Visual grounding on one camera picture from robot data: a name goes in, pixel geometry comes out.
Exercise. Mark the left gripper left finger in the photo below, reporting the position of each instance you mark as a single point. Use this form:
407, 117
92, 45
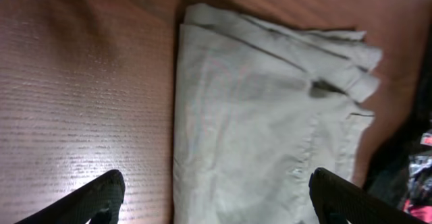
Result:
99, 201

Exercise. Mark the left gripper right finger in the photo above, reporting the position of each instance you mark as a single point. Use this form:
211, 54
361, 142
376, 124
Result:
336, 200

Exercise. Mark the khaki beige shorts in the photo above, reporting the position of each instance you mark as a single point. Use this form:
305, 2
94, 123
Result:
258, 108

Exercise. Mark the black printed cycling jersey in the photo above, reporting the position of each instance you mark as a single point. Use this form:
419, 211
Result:
400, 173

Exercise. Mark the red garment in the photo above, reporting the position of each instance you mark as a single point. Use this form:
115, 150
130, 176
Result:
420, 212

